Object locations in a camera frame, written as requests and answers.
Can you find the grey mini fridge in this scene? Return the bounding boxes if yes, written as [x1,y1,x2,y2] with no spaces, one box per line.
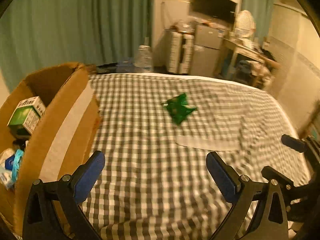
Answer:
[189,24,222,77]

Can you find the cardboard box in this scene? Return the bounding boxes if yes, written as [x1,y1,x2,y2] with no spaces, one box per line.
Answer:
[1,62,100,236]

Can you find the green white carton box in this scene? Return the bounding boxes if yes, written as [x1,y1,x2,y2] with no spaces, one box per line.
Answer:
[7,96,46,138]

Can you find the green snack wrapper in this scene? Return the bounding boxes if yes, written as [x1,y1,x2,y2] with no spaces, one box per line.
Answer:
[162,93,197,125]

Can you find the oval white mirror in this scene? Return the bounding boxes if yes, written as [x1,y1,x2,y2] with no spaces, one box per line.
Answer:
[234,10,255,38]

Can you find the green curtain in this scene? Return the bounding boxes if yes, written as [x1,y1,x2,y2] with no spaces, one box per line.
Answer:
[241,0,274,45]
[1,0,153,91]

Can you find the black wall television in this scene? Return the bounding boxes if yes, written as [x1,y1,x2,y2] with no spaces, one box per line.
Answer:
[191,0,236,24]

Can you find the checkered bed sheet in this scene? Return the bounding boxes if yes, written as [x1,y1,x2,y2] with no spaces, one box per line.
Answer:
[82,74,310,239]

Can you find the white suitcase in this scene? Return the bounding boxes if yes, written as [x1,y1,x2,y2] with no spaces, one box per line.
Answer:
[165,30,194,75]

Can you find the large clear water bottle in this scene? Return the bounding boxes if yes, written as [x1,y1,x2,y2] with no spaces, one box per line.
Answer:
[133,45,153,73]

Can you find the white dressing table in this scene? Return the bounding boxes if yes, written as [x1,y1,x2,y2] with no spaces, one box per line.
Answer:
[213,38,280,90]

